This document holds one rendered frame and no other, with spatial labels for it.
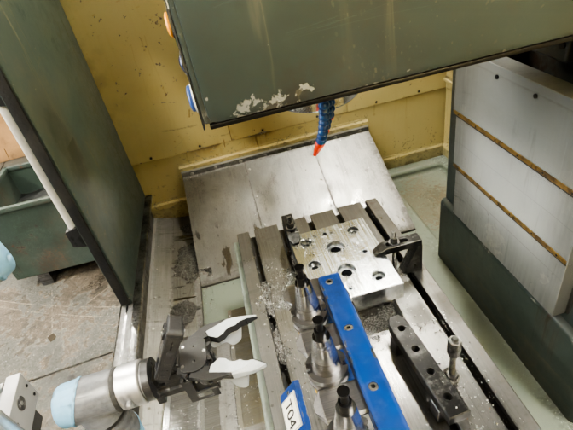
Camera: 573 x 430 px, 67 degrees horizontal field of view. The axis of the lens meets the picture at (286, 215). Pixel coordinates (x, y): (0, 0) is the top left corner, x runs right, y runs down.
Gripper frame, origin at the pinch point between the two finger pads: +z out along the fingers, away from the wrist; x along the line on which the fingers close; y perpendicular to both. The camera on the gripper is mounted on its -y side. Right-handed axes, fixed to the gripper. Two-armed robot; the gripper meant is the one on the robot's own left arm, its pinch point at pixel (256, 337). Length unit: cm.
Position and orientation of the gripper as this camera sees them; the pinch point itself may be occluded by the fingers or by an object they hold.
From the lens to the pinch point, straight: 77.6
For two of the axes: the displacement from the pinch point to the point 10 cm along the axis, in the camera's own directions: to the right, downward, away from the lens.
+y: 2.0, 7.9, 5.8
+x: 2.0, 5.5, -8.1
